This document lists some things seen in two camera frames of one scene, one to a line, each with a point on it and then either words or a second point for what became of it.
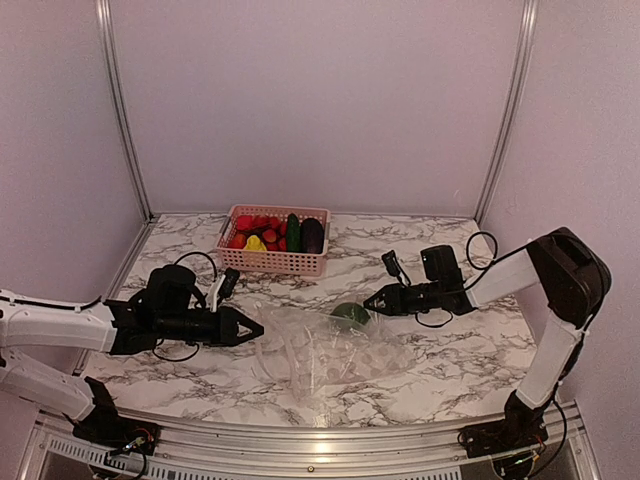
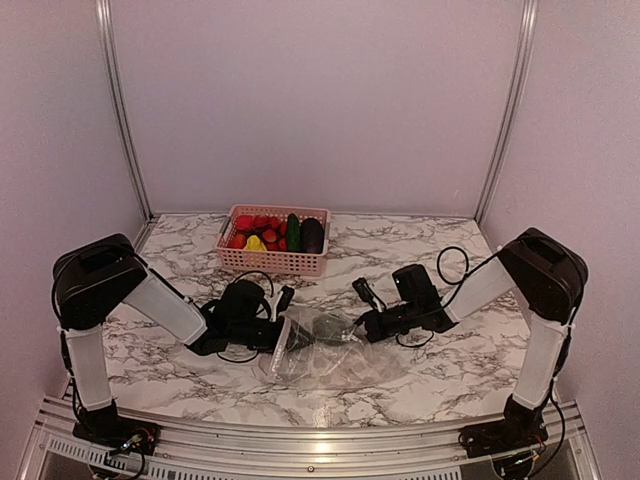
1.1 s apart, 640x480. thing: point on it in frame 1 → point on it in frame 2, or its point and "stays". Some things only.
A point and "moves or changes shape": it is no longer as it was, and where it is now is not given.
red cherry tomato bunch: (271, 230) stays
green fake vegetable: (352, 311) → (330, 328)
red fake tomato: (244, 222) stays
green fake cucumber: (293, 234) stays
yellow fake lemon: (254, 244) stays
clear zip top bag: (312, 352) moves or changes shape
